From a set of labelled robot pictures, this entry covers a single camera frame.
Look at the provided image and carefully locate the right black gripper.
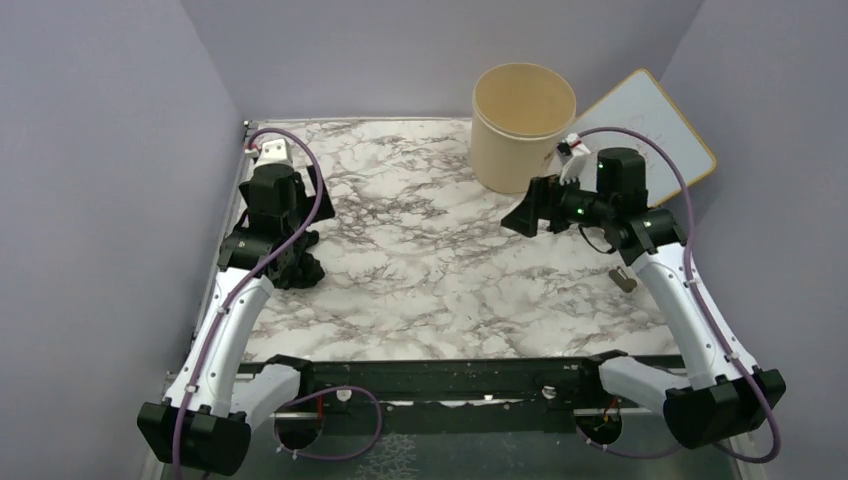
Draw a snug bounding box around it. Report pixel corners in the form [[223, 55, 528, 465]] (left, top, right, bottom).
[[501, 170, 615, 238]]

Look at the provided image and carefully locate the black plastic trash bag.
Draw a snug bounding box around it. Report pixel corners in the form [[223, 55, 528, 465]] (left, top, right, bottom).
[[265, 231, 325, 290]]

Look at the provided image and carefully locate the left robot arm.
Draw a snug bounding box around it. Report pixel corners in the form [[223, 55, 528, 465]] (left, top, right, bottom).
[[137, 162, 335, 476]]

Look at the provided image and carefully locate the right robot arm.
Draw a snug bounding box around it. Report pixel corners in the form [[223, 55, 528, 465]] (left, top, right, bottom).
[[501, 147, 786, 449]]

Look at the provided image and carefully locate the beige round trash bin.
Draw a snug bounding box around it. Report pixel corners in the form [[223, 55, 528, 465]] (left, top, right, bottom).
[[469, 63, 577, 194]]

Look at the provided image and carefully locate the small grey metal piece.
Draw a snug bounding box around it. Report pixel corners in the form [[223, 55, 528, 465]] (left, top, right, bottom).
[[608, 266, 638, 293]]

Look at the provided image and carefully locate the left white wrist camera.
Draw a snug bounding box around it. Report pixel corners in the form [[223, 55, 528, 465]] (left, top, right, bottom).
[[254, 138, 293, 167]]

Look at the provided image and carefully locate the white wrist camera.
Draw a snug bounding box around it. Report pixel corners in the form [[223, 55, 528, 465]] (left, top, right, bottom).
[[254, 138, 293, 167], [557, 133, 591, 184]]

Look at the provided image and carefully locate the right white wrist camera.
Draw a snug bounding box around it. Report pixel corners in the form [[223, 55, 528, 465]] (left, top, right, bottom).
[[557, 133, 591, 184]]

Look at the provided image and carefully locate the white board with wooden frame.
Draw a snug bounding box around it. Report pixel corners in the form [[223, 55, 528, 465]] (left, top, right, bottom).
[[567, 69, 716, 206]]

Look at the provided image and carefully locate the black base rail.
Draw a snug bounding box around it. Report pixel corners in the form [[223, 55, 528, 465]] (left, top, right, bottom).
[[238, 355, 687, 435]]

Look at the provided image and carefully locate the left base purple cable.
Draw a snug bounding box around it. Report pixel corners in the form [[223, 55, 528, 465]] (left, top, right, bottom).
[[273, 386, 384, 463]]

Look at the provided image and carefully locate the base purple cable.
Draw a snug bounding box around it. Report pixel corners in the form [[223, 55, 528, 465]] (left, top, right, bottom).
[[574, 423, 684, 461], [273, 386, 384, 463]]

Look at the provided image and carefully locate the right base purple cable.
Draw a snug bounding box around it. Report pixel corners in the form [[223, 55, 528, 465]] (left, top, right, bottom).
[[574, 423, 684, 461]]

